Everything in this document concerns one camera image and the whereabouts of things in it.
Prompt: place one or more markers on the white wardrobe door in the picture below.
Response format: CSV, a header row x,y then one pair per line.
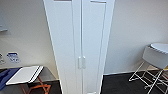
x,y
95,36
63,36

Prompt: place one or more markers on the white wardrobe carcass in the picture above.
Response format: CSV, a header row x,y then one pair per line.
x,y
110,10

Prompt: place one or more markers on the white folding table orange legs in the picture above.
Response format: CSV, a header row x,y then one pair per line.
x,y
23,74

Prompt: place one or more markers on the blue white wall sticker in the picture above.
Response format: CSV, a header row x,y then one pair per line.
x,y
13,57

